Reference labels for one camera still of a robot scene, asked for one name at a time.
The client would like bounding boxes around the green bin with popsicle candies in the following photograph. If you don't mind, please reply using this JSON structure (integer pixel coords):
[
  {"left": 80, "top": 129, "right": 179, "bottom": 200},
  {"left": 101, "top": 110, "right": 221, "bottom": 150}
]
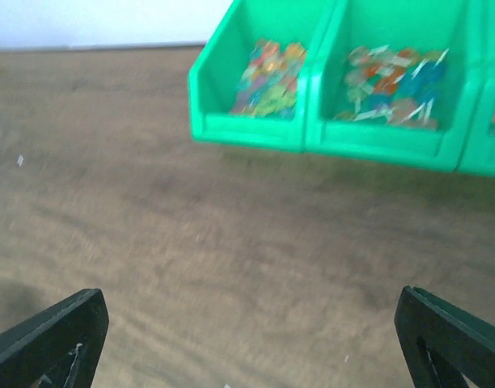
[{"left": 459, "top": 1, "right": 495, "bottom": 176}]

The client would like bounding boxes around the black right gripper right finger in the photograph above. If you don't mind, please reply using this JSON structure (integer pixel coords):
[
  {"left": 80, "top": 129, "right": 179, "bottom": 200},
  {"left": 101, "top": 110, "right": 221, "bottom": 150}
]
[{"left": 394, "top": 286, "right": 495, "bottom": 387}]

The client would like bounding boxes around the green bin with star candies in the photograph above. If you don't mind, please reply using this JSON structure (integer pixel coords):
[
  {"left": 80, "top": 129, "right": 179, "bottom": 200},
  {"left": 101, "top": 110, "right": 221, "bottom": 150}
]
[{"left": 188, "top": 1, "right": 336, "bottom": 152}]

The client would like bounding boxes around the green bin with lollipop candies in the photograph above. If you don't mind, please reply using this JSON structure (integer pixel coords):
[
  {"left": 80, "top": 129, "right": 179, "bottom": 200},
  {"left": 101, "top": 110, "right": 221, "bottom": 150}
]
[{"left": 304, "top": 1, "right": 488, "bottom": 171}]

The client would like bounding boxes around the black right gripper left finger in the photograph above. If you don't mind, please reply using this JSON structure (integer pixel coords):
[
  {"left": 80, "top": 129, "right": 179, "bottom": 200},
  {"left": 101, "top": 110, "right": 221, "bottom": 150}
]
[{"left": 0, "top": 289, "right": 109, "bottom": 387}]

